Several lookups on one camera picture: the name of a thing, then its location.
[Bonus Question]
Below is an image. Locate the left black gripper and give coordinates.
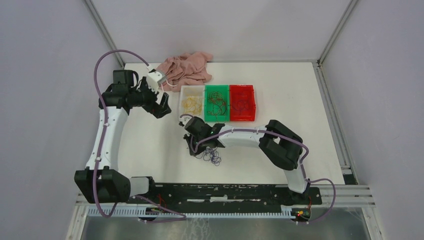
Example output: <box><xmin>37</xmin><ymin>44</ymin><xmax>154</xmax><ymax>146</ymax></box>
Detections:
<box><xmin>129</xmin><ymin>77</ymin><xmax>171</xmax><ymax>119</ymax></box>

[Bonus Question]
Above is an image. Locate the yellow wires bundle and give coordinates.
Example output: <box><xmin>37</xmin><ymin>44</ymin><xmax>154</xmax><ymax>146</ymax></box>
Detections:
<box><xmin>182</xmin><ymin>95</ymin><xmax>204</xmax><ymax>116</ymax></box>

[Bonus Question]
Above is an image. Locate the red wires bundle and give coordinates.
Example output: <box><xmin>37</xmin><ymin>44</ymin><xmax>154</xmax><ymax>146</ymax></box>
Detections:
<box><xmin>206</xmin><ymin>91</ymin><xmax>229</xmax><ymax>123</ymax></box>

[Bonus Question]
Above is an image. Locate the purple wires bundle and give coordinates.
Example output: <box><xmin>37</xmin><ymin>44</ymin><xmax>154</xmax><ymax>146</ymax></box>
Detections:
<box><xmin>231</xmin><ymin>94</ymin><xmax>254</xmax><ymax>115</ymax></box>

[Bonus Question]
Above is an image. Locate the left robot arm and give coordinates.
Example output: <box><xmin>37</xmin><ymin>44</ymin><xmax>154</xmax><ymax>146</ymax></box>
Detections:
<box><xmin>74</xmin><ymin>69</ymin><xmax>172</xmax><ymax>204</ymax></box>

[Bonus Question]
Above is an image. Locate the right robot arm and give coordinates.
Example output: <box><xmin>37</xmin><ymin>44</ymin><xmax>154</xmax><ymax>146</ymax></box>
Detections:
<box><xmin>179</xmin><ymin>113</ymin><xmax>310</xmax><ymax>204</ymax></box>

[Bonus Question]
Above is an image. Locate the clear plastic bin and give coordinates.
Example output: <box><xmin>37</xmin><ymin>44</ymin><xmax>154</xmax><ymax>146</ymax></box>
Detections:
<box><xmin>178</xmin><ymin>85</ymin><xmax>205</xmax><ymax>119</ymax></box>

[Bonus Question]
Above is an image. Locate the pink crumpled garment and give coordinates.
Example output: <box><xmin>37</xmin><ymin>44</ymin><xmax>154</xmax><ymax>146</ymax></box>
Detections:
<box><xmin>156</xmin><ymin>51</ymin><xmax>214</xmax><ymax>92</ymax></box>

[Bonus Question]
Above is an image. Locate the green plastic bin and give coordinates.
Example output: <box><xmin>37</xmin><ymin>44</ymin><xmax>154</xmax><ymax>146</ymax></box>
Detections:
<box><xmin>204</xmin><ymin>85</ymin><xmax>230</xmax><ymax>123</ymax></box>

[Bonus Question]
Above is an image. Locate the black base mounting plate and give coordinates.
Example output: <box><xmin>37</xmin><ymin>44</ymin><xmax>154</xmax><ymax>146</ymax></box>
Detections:
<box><xmin>143</xmin><ymin>183</ymin><xmax>323</xmax><ymax>214</ymax></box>

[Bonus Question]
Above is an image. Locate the red plastic bin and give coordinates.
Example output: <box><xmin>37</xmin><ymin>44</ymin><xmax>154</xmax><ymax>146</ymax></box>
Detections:
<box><xmin>229</xmin><ymin>84</ymin><xmax>256</xmax><ymax>122</ymax></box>

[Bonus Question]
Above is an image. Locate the white drawstring cord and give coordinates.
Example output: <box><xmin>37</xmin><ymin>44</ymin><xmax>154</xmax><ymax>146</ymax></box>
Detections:
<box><xmin>159</xmin><ymin>79</ymin><xmax>178</xmax><ymax>94</ymax></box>

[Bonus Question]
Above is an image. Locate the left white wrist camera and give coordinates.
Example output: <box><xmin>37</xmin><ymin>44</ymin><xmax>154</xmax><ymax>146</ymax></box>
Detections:
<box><xmin>146</xmin><ymin>68</ymin><xmax>167</xmax><ymax>92</ymax></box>

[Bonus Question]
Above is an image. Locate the white slotted cable duct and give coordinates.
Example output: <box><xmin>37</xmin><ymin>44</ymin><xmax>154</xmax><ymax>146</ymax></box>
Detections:
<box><xmin>86</xmin><ymin>205</ymin><xmax>297</xmax><ymax>220</ymax></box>

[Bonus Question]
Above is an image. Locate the aluminium frame rail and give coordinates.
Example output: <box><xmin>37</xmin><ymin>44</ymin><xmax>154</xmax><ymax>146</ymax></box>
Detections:
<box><xmin>75</xmin><ymin>183</ymin><xmax>376</xmax><ymax>208</ymax></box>

